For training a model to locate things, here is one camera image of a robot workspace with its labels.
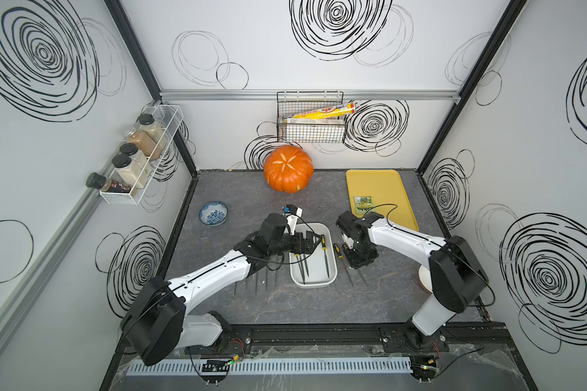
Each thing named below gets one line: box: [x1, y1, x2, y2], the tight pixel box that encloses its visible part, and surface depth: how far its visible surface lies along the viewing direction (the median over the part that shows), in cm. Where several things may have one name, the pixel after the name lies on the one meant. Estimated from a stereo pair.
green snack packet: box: [353, 195, 374, 215], surface depth 110 cm
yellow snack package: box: [282, 101, 357, 120], surface depth 89 cm
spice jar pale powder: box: [111, 153, 148, 189], surface depth 67 cm
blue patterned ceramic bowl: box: [198, 201, 230, 227], surface depth 104 cm
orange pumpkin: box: [263, 144, 314, 194], surface depth 107 cm
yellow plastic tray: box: [345, 169, 420, 232], surface depth 118 cm
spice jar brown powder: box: [123, 127, 164, 162], surface depth 74 cm
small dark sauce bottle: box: [85, 171, 132, 194], surface depth 62 cm
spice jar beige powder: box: [135, 113, 167, 148], surface depth 77 cm
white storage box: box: [289, 222, 338, 290], surface depth 91 cm
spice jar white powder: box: [119, 142, 151, 177], surface depth 69 cm
